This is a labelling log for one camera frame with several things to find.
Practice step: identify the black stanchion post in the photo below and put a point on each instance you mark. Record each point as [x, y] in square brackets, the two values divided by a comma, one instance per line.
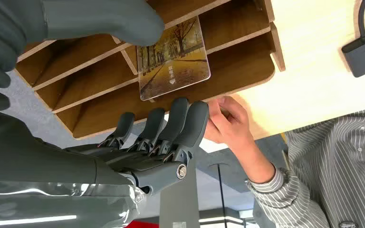
[222, 195]

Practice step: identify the person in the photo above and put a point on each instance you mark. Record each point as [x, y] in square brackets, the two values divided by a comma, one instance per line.
[336, 170]

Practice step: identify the wooden slotted card holder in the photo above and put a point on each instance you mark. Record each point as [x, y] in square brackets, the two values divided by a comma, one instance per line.
[233, 72]

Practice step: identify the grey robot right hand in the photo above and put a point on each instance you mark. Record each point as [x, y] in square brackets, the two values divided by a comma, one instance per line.
[44, 163]

